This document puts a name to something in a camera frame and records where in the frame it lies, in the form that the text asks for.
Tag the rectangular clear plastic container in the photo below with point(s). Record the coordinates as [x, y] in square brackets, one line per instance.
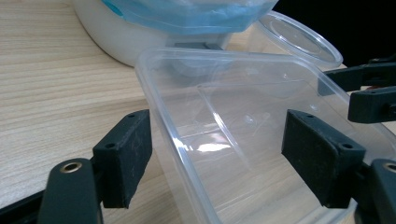
[236, 133]

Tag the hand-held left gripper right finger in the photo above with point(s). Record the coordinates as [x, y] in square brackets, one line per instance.
[320, 155]

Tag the round clear plastic container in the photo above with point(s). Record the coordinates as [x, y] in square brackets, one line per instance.
[299, 40]

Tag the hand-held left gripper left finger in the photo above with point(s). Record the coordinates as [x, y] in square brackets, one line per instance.
[124, 158]

